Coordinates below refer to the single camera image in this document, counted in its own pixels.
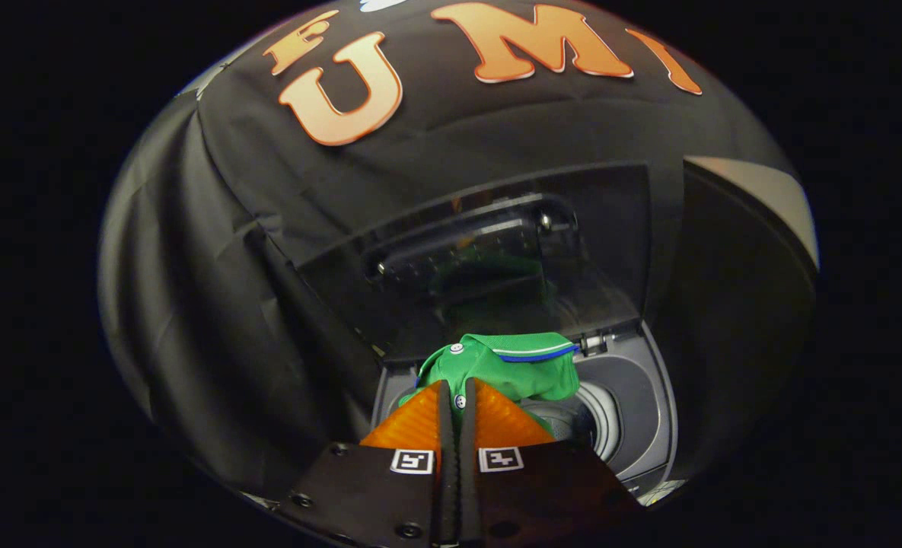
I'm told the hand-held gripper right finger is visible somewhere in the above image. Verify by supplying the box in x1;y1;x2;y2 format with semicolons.
458;378;643;548

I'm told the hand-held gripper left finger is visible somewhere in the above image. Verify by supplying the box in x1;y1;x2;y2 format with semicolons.
278;379;460;548

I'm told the green polo shirt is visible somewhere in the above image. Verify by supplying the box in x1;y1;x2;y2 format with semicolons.
398;332;582;444

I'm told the dark glass washing machine lid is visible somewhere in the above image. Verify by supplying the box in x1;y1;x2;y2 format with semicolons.
297;161;654;364

